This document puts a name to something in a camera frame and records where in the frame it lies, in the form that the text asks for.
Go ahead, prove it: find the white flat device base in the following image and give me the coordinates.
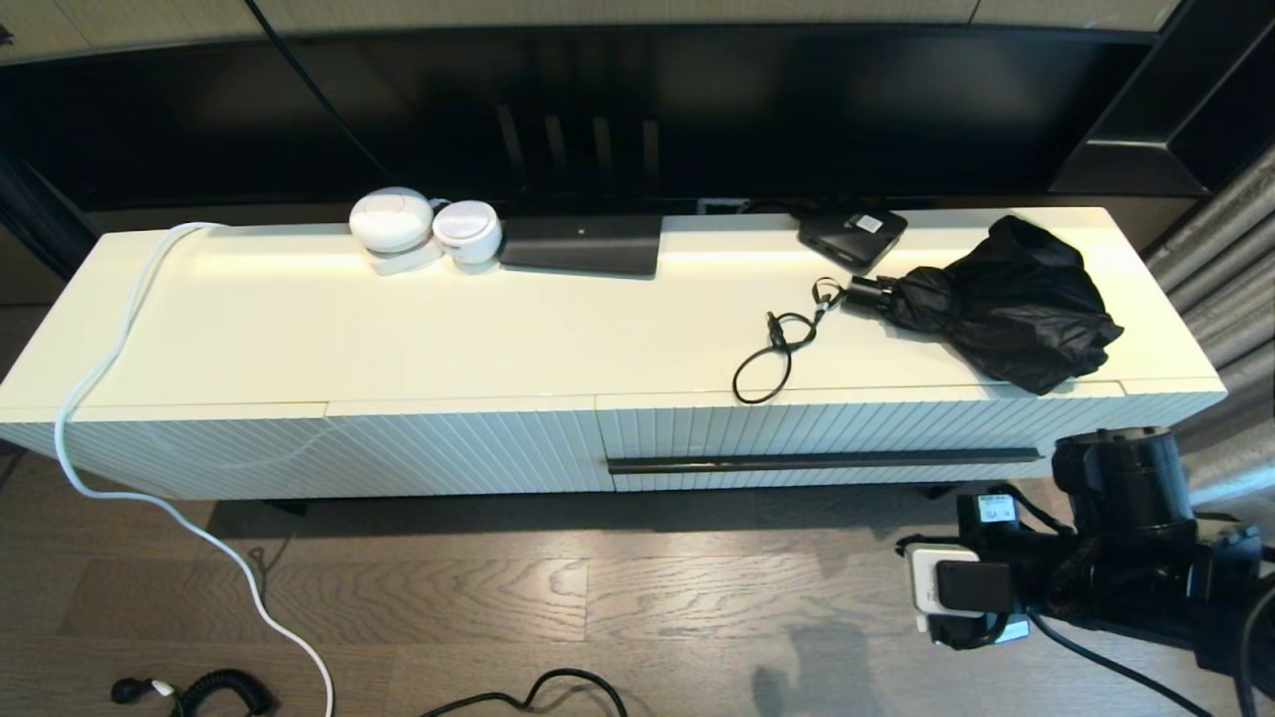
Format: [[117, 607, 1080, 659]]
[[365, 241, 445, 277]]

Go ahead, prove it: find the black floor cable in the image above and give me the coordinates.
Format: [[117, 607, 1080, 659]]
[[423, 668, 629, 717]]

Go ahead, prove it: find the white fluted drawer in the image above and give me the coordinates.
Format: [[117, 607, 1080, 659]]
[[596, 383, 1125, 494]]

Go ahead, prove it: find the black umbrella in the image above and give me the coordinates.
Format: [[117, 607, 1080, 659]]
[[810, 214, 1125, 396]]

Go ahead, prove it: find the small white round device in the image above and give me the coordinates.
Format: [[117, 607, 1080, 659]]
[[432, 201, 503, 266]]

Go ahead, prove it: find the white long TV cabinet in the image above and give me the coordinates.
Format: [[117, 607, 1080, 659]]
[[0, 206, 1228, 501]]

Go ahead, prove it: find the large white round device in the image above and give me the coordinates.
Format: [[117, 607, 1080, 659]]
[[349, 187, 436, 253]]

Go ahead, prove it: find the black television screen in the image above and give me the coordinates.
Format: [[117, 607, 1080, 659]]
[[0, 22, 1161, 215]]

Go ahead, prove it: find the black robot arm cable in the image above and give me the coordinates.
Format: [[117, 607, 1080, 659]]
[[1026, 609, 1221, 717]]

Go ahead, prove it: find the black wall shelf unit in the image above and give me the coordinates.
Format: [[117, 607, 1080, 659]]
[[1046, 0, 1275, 200]]

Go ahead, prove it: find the black set-top box white label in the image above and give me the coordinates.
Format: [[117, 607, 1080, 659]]
[[797, 205, 908, 274]]

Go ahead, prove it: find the thin black wall cable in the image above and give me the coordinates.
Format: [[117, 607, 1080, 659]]
[[244, 0, 394, 185]]

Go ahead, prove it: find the black coiled cable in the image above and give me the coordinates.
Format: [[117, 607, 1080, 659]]
[[112, 670, 278, 717]]

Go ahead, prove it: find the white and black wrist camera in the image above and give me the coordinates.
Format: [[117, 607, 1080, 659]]
[[904, 543, 1013, 648]]

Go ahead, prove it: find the black flat router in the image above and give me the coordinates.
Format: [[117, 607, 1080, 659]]
[[498, 214, 664, 278]]

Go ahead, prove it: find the short black looped cable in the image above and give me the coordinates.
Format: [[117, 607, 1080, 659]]
[[732, 311, 820, 405]]

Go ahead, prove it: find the white power cable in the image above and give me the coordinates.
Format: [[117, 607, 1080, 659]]
[[55, 223, 336, 717]]

